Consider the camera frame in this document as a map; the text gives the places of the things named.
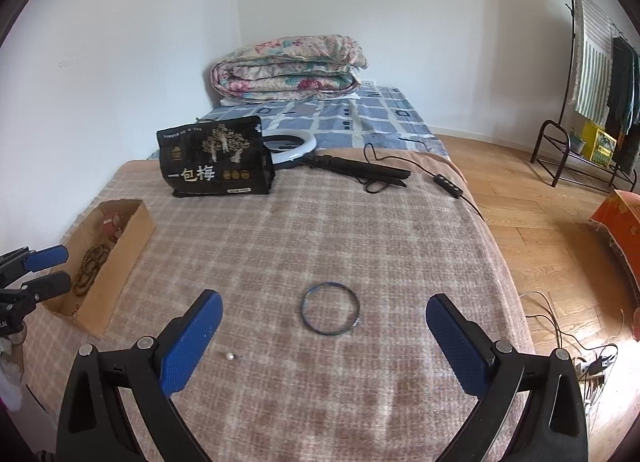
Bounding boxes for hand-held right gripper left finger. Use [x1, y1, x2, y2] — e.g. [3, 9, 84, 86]
[56, 289, 223, 462]

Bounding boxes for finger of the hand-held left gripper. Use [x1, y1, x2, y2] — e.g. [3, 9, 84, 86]
[20, 271, 73, 304]
[0, 244, 70, 288]

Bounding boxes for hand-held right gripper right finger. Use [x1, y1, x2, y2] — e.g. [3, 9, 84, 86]
[425, 293, 588, 462]

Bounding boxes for brown bead necklace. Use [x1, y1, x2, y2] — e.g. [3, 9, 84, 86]
[72, 244, 113, 295]

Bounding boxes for cardboard box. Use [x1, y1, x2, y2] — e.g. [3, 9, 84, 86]
[39, 198, 157, 338]

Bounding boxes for thin dark bangle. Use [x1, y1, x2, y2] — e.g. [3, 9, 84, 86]
[300, 282, 361, 338]

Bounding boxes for white fuzzy cloth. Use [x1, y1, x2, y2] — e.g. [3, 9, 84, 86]
[0, 339, 26, 410]

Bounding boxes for white power strip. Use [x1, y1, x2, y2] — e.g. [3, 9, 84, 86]
[574, 354, 608, 385]

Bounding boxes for beige plaid blanket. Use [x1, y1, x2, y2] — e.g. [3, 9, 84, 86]
[22, 147, 536, 462]

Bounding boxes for black snack bag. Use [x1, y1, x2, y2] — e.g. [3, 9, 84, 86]
[156, 115, 276, 199]

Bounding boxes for black folded tripod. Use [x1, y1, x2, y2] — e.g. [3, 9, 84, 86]
[302, 153, 412, 189]

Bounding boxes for yellow box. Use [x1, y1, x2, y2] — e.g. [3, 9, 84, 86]
[581, 121, 618, 165]

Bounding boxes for blue checked bed sheet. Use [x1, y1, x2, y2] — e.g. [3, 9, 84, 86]
[195, 86, 451, 160]

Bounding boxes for folded floral quilt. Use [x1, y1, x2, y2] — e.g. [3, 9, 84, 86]
[210, 34, 369, 104]

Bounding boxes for dark hanging clothes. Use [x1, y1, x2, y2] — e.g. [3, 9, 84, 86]
[605, 34, 640, 183]

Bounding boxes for striped hanging towel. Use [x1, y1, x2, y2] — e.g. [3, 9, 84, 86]
[572, 0, 616, 120]

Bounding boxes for black metal clothes rack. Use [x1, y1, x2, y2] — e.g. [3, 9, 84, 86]
[531, 0, 640, 193]

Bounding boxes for floor cables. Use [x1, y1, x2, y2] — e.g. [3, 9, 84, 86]
[519, 291, 632, 438]

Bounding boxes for black cable with controller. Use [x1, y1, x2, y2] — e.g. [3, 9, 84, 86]
[362, 142, 486, 220]

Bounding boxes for white ring light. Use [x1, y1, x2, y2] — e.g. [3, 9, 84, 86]
[261, 128, 319, 170]

